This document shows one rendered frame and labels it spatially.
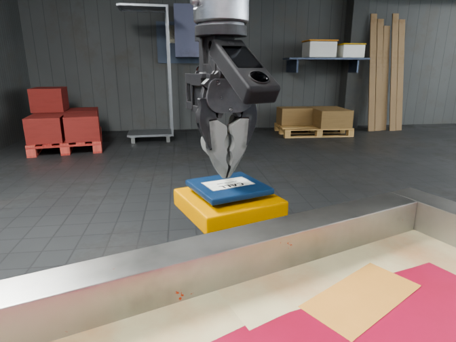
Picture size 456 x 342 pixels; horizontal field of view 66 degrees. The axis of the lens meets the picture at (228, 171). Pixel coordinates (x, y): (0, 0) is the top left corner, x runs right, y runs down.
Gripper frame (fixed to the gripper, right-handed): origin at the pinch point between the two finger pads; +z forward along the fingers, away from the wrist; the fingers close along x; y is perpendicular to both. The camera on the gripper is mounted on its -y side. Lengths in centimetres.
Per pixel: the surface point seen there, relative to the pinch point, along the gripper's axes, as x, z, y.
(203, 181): 2.9, 1.9, 2.6
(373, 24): -526, -90, 444
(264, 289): 8.3, 3.4, -22.8
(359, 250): -4.1, 3.4, -21.6
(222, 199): 3.4, 2.1, -5.0
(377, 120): -529, 80, 413
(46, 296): 24.4, 0.0, -21.0
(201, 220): 6.5, 4.6, -5.1
